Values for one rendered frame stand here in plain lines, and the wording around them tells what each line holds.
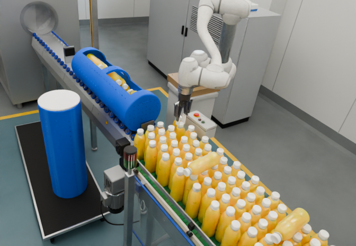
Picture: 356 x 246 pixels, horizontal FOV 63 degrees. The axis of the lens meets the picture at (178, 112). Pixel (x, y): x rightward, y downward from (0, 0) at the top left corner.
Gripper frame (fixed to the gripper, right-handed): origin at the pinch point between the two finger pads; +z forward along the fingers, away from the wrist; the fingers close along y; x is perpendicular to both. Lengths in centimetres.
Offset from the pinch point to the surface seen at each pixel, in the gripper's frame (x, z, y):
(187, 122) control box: -5.0, 9.0, -11.3
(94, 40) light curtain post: -165, 7, -18
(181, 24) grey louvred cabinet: -195, 12, -159
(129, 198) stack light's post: 22, 20, 50
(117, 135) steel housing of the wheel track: -35, 26, 26
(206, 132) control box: 12.2, 6.7, -12.6
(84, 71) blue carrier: -86, -2, 26
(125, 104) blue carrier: -27.0, -3.8, 24.5
